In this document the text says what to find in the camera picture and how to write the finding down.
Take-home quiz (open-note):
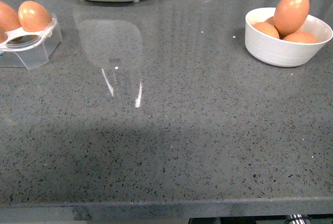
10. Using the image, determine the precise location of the brown egg back right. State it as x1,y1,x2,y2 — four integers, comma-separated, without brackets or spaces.
18,1,53,32

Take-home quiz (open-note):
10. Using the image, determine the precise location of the white ceramic bowl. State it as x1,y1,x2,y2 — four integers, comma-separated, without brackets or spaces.
245,7,332,67

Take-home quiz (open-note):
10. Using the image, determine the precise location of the brown egg bowl back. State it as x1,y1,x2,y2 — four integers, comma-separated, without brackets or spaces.
264,16,275,26

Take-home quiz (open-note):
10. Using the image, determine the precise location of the brown egg bowl left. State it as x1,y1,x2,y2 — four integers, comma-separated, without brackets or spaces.
252,22,279,39

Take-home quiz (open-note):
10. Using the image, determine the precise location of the brown egg bowl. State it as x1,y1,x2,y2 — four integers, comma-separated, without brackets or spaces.
252,22,279,39
264,16,275,26
283,31,318,44

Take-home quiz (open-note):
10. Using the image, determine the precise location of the brown egg back left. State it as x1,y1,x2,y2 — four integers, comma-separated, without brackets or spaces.
0,1,21,32

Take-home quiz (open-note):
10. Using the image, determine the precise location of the clear plastic egg box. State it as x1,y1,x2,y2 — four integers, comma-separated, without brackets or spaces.
1,13,62,70

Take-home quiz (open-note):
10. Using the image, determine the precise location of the brown egg bowl right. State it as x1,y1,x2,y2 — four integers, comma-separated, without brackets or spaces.
283,31,318,44

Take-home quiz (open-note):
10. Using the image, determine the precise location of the brown carried egg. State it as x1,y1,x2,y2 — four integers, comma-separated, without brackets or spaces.
273,0,310,35

